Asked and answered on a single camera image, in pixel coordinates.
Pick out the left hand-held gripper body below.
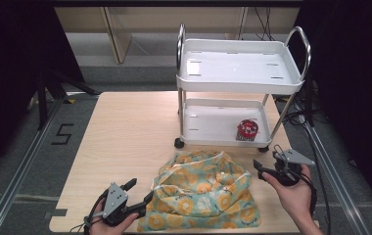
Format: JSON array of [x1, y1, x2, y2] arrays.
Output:
[[101, 182, 140, 227]]

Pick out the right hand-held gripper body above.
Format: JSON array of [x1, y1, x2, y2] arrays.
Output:
[[271, 144, 316, 188]]

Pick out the red lidded dark jar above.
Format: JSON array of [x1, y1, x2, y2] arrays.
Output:
[[235, 118, 259, 142]]

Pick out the lemon print cloth bag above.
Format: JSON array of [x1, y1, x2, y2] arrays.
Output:
[[137, 149, 261, 233]]

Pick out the white two-tier trolley cart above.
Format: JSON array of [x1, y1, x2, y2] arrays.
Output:
[[173, 23, 312, 154]]

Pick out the person's left hand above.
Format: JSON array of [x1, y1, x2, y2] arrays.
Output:
[[88, 199, 140, 235]]

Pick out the person's right hand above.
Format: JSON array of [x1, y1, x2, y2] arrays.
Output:
[[261, 164, 315, 224]]

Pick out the dark curtain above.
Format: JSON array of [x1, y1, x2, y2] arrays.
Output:
[[0, 0, 85, 184], [300, 0, 372, 210]]

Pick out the black tripod stand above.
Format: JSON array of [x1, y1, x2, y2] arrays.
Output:
[[36, 67, 99, 131]]

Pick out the beige wooden furniture panel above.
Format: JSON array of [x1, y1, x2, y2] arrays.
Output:
[[54, 6, 301, 65]]

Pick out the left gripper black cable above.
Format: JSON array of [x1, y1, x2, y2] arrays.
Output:
[[70, 190, 110, 235]]

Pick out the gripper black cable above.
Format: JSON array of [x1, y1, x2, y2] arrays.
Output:
[[70, 190, 110, 235], [300, 164, 333, 235]]

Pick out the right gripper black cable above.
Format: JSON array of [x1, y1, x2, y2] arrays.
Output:
[[300, 164, 333, 235]]

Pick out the black floor cables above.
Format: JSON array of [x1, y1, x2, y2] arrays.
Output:
[[276, 96, 310, 129]]

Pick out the metal floor rail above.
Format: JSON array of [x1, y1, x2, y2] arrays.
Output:
[[0, 97, 63, 235], [302, 121, 372, 235]]

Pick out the black hanging cables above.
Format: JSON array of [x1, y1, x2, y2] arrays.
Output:
[[254, 6, 275, 42]]

